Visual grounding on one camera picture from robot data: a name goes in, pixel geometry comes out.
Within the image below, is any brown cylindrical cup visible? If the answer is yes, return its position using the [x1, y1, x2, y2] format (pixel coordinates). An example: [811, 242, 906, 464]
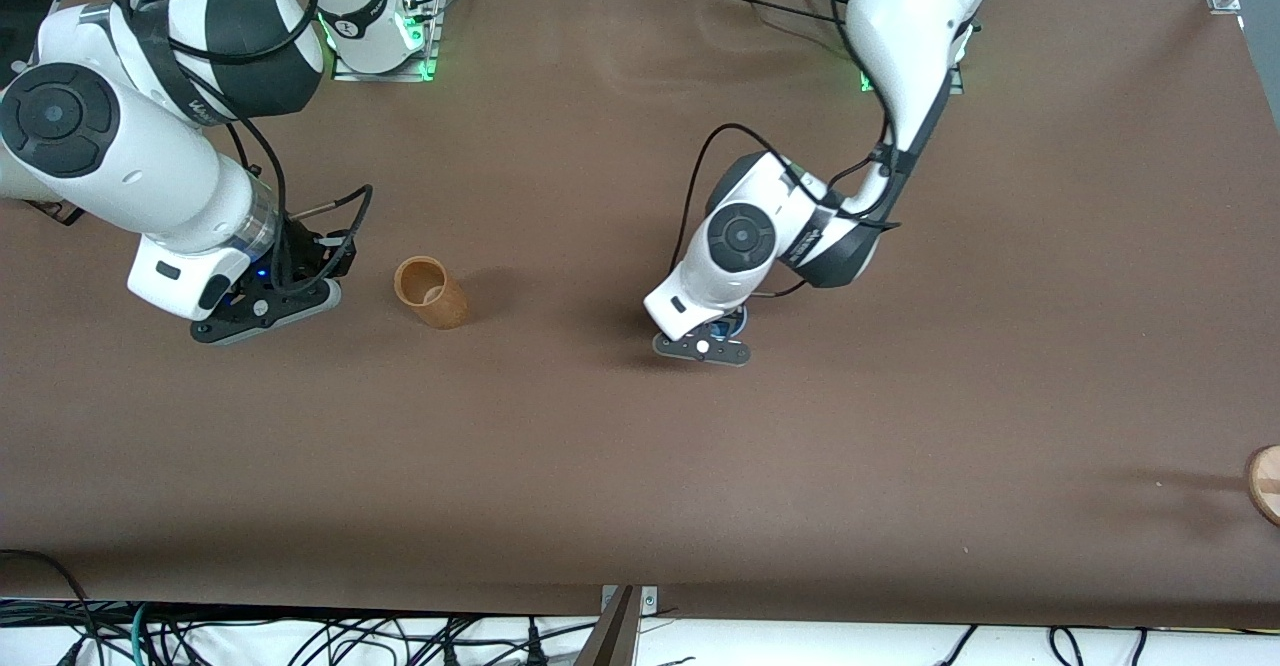
[392, 256, 470, 332]

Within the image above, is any grey angled beam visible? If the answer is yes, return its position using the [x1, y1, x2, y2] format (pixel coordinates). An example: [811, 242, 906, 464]
[574, 586, 642, 666]

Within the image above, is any round wooden disc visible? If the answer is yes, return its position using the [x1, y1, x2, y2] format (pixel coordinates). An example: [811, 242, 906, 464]
[1245, 444, 1280, 528]

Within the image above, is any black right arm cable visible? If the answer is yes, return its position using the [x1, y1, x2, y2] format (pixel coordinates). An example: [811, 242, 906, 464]
[92, 0, 375, 299]

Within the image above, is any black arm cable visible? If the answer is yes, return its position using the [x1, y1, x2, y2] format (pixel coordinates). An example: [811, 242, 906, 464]
[92, 0, 375, 299]
[671, 0, 903, 299]

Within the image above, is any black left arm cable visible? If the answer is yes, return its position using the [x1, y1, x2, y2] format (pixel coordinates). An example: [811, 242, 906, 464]
[671, 0, 903, 299]

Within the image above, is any silver metal bracket plate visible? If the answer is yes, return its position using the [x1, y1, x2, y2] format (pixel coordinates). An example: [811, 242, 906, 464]
[600, 585, 660, 616]

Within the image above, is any black cable on table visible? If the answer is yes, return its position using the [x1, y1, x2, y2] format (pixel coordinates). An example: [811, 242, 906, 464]
[690, 0, 863, 29]

